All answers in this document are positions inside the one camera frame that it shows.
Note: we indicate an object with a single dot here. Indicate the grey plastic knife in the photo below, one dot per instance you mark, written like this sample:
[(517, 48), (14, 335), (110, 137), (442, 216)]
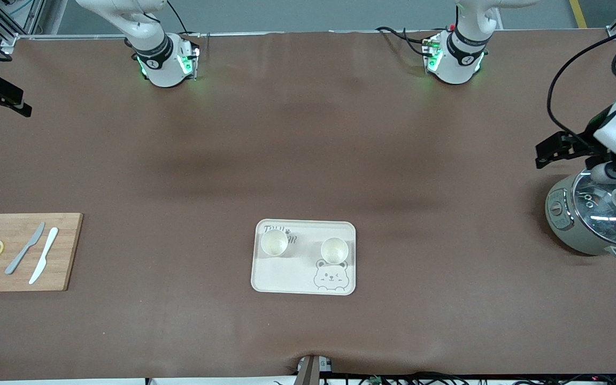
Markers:
[(24, 250)]

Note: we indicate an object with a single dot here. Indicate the white plastic knife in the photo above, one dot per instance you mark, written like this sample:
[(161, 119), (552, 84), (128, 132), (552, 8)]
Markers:
[(45, 254)]

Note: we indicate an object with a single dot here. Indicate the white IKEA cup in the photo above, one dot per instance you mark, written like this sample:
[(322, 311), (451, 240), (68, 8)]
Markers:
[(275, 242), (335, 251)]

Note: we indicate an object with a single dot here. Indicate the glass pot lid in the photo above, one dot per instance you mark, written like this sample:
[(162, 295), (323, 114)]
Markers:
[(602, 214)]

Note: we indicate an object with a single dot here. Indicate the cream tray with bear print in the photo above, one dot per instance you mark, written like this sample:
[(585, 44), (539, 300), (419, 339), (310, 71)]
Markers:
[(297, 278)]

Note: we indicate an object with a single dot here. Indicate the brown table mat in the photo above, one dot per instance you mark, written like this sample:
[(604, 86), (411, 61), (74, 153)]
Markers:
[(308, 133)]

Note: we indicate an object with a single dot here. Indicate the wooden cutting board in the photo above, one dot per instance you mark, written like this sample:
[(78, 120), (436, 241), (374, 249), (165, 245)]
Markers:
[(67, 256)]

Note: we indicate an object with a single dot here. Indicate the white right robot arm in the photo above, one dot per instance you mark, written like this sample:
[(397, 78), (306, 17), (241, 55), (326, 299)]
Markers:
[(161, 69)]

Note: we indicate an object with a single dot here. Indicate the grey-green electric cooking pot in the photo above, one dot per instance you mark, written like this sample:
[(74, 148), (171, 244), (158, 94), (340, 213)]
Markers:
[(564, 224)]

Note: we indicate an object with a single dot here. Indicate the metal table edge bracket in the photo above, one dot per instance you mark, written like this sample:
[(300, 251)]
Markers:
[(310, 371)]

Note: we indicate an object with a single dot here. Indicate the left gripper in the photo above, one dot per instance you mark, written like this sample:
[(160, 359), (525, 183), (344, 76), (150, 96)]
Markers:
[(582, 144)]

